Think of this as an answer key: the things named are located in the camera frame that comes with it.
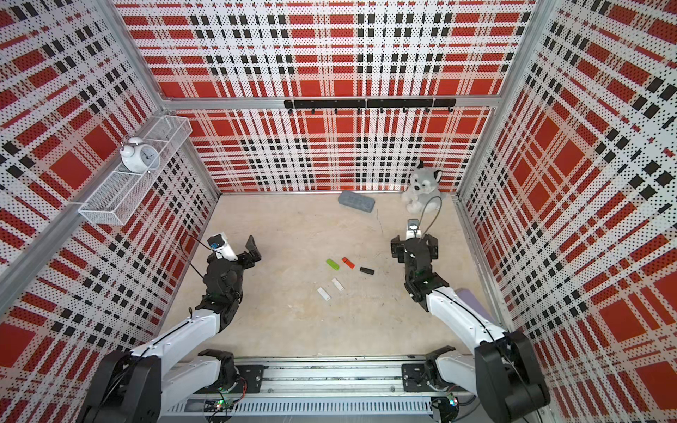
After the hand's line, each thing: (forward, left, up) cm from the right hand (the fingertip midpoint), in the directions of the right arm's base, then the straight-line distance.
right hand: (416, 236), depth 85 cm
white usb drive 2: (-12, +32, -16) cm, 38 cm away
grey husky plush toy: (+24, -8, -5) cm, 26 cm away
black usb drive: (-3, +16, -18) cm, 24 cm away
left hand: (-1, +57, +1) cm, 57 cm away
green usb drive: (0, +29, -18) cm, 34 cm away
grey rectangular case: (+30, +20, -15) cm, 38 cm away
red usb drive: (0, +23, -17) cm, 29 cm away
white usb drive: (-10, +26, -17) cm, 33 cm away
